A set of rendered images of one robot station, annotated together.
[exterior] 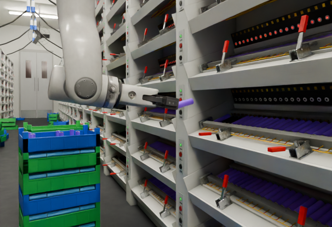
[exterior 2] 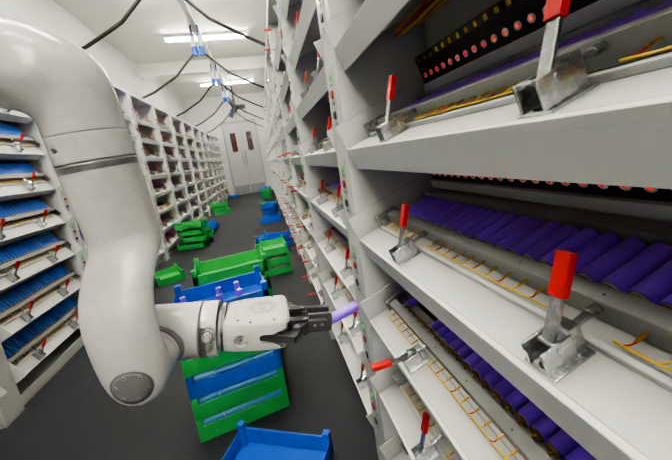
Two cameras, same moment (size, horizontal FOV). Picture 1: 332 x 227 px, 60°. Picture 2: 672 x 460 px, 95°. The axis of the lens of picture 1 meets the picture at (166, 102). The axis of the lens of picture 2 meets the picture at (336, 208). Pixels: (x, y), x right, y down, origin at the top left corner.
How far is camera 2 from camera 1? 0.46 m
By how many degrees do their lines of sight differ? 15
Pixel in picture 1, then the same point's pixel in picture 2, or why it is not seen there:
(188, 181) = (378, 382)
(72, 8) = (95, 232)
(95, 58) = (136, 334)
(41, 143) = not seen: hidden behind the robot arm
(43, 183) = (207, 361)
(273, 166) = not seen: outside the picture
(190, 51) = (358, 197)
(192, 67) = (364, 221)
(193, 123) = (375, 302)
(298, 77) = (550, 411)
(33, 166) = not seen: hidden behind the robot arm
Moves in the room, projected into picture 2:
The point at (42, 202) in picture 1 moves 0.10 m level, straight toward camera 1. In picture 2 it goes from (209, 382) to (204, 405)
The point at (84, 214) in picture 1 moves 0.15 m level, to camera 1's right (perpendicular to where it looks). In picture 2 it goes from (265, 384) to (307, 384)
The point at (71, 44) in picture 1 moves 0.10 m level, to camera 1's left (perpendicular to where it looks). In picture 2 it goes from (88, 318) to (19, 321)
